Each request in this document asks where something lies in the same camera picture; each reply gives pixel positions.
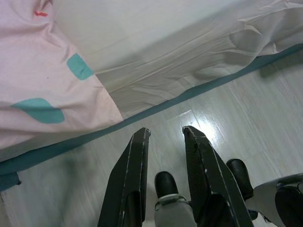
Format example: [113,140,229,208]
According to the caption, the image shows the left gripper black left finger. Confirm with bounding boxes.
[97,127,152,227]

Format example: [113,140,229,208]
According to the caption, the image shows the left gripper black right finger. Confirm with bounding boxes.
[182,125,254,227]

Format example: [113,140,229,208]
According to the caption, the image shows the pink pillow with orange spots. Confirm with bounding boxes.
[0,0,124,156]

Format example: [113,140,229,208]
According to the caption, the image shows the mattress with beige sheet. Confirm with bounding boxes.
[51,0,303,119]

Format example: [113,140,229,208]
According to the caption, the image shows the teal upholstered bed frame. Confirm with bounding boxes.
[0,44,303,191]

